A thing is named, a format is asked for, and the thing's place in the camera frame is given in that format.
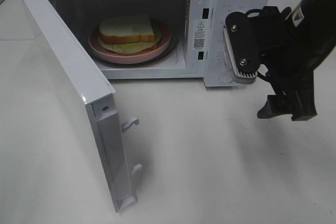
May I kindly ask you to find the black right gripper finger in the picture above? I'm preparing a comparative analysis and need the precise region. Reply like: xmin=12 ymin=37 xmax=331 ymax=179
xmin=257 ymin=94 xmax=291 ymax=119
xmin=285 ymin=85 xmax=317 ymax=121

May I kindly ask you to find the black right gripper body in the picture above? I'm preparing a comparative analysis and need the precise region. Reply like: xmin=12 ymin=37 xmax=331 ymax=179
xmin=246 ymin=6 xmax=315 ymax=95

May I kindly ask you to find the round door release button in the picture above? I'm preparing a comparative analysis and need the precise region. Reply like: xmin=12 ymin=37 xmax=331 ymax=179
xmin=219 ymin=71 xmax=235 ymax=83

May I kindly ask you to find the pink round plate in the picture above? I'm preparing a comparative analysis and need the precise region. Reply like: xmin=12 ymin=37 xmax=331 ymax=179
xmin=88 ymin=19 xmax=172 ymax=64

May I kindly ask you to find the toast sandwich with lettuce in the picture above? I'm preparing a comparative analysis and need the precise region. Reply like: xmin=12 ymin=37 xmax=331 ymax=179
xmin=98 ymin=14 xmax=155 ymax=45

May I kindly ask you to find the white microwave door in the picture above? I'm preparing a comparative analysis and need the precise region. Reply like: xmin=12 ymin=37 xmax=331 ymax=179
xmin=22 ymin=0 xmax=142 ymax=211

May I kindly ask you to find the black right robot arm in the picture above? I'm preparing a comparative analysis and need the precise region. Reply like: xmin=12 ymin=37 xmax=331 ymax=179
xmin=250 ymin=0 xmax=335 ymax=121

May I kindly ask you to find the white microwave oven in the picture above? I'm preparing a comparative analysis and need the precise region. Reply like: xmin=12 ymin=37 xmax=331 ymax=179
xmin=22 ymin=0 xmax=271 ymax=89

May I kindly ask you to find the glass microwave turntable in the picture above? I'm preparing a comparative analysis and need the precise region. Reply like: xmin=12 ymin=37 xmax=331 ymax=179
xmin=91 ymin=35 xmax=179 ymax=68

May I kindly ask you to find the black camera cable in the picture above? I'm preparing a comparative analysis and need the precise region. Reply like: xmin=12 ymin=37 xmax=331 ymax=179
xmin=244 ymin=8 xmax=279 ymax=84

